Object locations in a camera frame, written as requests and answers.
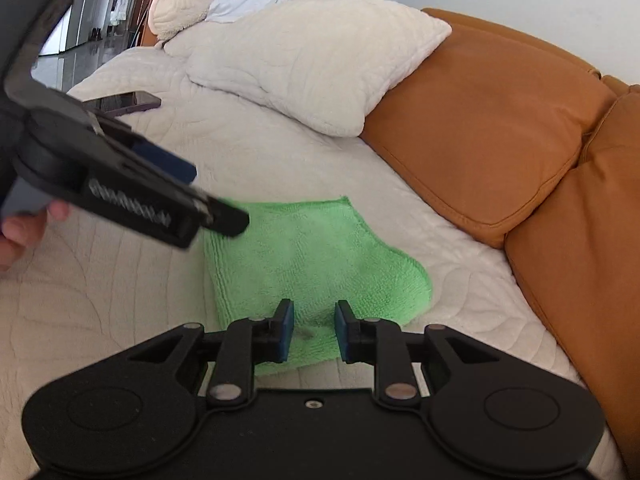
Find orange cushion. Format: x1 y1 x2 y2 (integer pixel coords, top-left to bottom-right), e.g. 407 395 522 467
361 24 615 248
506 91 639 479

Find white quilted pillow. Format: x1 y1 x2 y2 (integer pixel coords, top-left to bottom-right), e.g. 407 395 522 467
186 0 452 138

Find green microfiber towel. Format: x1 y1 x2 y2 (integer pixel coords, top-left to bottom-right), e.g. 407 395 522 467
203 197 432 375

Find right orange back cushion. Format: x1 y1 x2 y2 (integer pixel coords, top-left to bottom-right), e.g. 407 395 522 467
506 91 639 479

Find orange leather sofa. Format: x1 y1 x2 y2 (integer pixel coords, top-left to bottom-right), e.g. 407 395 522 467
362 11 639 478

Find dark smartphone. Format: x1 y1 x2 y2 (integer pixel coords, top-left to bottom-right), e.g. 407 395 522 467
84 91 162 117

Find left orange back cushion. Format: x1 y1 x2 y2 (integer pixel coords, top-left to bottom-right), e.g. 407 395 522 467
361 24 615 248

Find person's left hand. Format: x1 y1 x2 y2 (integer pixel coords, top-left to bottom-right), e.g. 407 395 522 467
0 200 70 272

